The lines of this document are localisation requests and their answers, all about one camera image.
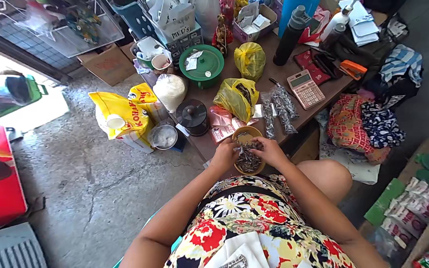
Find clear bag of white grains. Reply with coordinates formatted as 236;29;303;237
153;73;187;114

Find green round lidded container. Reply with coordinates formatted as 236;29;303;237
179;44;225;89

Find red robed figurine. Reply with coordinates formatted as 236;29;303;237
212;14;234;56

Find purple carton with papers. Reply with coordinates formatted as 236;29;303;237
233;2;278;44

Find yellow printed sack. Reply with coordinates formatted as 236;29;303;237
88;92;155;154
127;83;168;125

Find brown table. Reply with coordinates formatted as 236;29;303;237
138;26;355;177

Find green cardboard box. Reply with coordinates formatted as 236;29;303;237
364;178;406;227

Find red and white packet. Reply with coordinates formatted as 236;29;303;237
211;117;258;144

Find white pump bottle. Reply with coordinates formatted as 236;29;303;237
320;0;357;42

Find pink calculator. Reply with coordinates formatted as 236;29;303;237
287;69;326;110

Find orange stapler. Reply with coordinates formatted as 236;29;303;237
340;60;368;81

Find white printed cloth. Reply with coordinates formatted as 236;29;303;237
203;231;271;268

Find yellow round bowl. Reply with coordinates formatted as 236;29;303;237
233;126;266;176

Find person's right hand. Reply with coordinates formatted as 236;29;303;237
250;136;289;169

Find wooden shelf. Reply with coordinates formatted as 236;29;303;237
358;138;429;268

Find dark translucent bottle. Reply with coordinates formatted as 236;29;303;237
320;23;347;51

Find pile of small dried fish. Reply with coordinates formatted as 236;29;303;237
235;134;265;173

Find white tub with papers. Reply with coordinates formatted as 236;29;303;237
131;36;168;70

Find open yellow plastic bag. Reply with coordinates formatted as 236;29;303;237
213;78;260;124

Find blue perforated plastic basket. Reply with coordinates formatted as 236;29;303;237
109;0;160;42

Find person's left hand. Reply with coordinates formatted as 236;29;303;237
211;138;241;172

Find black pen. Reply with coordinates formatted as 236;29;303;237
269;77;296;98

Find stack of white papers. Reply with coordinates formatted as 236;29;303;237
338;0;380;47

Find person's left forearm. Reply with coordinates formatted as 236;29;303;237
119;165;225;268

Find teal plastic chair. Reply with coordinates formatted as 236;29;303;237
112;203;184;268

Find white plastic cup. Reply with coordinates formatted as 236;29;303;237
106;113;126;130

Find pink plastic bag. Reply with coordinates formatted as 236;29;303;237
210;106;233;128

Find navy white floral cloth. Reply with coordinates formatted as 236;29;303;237
361;101;407;149

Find pile of white pink packets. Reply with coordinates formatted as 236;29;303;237
380;177;429;250

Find clear plastic drawer rack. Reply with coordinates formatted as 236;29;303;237
0;0;126;59

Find person's right forearm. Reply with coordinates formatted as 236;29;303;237
276;161;391;268

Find person's legs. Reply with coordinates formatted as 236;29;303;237
296;159;354;206

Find blue white striped cloth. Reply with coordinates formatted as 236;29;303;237
379;44;423;88

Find black round lidded jar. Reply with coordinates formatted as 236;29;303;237
175;99;211;137

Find black bag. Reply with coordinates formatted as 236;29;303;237
334;28;395;75

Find black and white box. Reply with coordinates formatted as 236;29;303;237
165;22;204;63

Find tied yellow plastic bag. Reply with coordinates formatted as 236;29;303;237
234;42;266;82

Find red orange patterned cloth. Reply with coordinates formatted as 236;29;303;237
326;93;392;165

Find brown cardboard box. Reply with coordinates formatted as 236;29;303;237
77;42;137;87

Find person's body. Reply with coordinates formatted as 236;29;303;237
163;174;357;268

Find red patterned pouch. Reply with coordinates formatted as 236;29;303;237
293;49;332;86

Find blue plastic container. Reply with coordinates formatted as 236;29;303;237
277;0;321;38

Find black bottle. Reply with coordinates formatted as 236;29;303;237
273;5;312;67

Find pile of packed dried fish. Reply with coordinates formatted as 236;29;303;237
261;83;299;140

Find green plastic tray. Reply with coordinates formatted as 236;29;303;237
0;71;49;124

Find grey ribbed plastic crate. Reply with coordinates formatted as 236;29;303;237
0;222;47;268

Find metal pot with plastic bag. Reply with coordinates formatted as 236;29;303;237
148;123;186;153

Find white paper cup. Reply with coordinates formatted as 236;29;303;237
151;53;173;74

